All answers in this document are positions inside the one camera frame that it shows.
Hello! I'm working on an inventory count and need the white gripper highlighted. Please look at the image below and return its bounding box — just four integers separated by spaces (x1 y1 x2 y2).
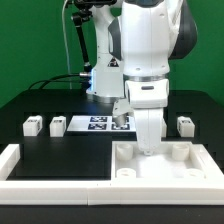
125 79 168 156

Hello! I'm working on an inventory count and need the white square table top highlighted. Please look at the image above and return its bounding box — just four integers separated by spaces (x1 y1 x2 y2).
111 141 224 186

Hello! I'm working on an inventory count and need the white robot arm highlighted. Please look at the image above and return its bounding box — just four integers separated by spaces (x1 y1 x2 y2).
87 0 197 155

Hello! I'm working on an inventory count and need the white U-shaped obstacle fence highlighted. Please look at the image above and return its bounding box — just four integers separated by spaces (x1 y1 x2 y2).
0 144 224 205

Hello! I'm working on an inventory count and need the white AprilTag base plate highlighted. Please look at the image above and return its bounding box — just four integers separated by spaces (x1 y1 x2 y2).
67 116 135 132

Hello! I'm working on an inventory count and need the black cable bundle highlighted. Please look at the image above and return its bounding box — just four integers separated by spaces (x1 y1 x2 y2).
27 73 91 91

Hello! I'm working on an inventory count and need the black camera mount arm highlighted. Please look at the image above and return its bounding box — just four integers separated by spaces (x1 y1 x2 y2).
71 0 117 72

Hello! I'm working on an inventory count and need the white hanging cable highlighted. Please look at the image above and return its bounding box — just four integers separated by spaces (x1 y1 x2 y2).
61 0 74 90

